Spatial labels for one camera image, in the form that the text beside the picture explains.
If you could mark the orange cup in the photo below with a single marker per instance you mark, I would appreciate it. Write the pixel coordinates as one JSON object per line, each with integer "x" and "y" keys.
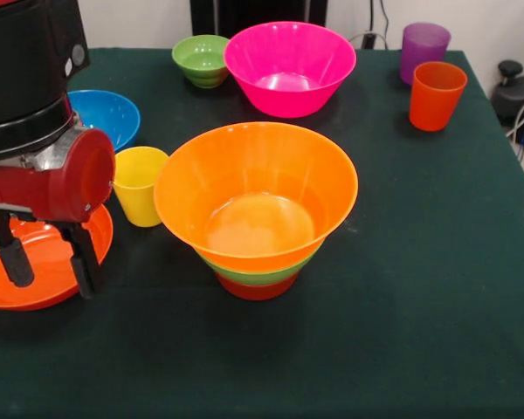
{"x": 436, "y": 100}

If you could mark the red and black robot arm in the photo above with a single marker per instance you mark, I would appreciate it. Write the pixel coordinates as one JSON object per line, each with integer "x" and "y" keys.
{"x": 26, "y": 74}

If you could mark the purple cup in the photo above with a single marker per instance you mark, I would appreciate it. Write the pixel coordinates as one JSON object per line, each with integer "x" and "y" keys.
{"x": 423, "y": 48}

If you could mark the small green ribbed bowl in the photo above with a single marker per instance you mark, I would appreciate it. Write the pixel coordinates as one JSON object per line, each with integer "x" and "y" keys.
{"x": 201, "y": 59}

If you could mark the small orange bowl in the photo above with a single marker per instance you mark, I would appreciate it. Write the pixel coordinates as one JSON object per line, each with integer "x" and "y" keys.
{"x": 255, "y": 291}

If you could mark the dark green tablecloth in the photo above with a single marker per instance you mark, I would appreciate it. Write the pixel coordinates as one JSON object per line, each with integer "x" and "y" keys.
{"x": 244, "y": 349}

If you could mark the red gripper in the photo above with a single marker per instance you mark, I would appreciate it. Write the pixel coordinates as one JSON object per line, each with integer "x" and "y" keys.
{"x": 70, "y": 183}

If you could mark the black power adapter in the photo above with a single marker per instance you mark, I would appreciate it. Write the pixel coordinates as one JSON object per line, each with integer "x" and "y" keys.
{"x": 368, "y": 40}

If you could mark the blue bowl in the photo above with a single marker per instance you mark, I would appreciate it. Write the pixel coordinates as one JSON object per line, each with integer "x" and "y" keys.
{"x": 109, "y": 113}

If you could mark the large green bowl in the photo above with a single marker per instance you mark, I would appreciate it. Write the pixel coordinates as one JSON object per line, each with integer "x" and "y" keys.
{"x": 253, "y": 277}

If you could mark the yellow cup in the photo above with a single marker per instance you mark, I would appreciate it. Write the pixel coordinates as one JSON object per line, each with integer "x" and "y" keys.
{"x": 135, "y": 187}

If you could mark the wide shallow orange bowl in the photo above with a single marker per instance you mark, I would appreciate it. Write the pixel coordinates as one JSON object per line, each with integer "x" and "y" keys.
{"x": 48, "y": 270}

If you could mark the black rounded base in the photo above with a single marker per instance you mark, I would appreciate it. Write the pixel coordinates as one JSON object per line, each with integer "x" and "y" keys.
{"x": 506, "y": 100}

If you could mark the large pink bowl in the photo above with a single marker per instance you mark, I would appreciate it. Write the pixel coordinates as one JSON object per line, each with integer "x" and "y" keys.
{"x": 288, "y": 57}

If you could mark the black clamp knob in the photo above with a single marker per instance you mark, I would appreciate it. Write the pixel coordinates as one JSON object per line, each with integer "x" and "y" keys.
{"x": 510, "y": 67}

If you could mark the large yellow-orange bowl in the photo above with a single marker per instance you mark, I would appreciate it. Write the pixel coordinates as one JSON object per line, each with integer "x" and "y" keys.
{"x": 253, "y": 174}

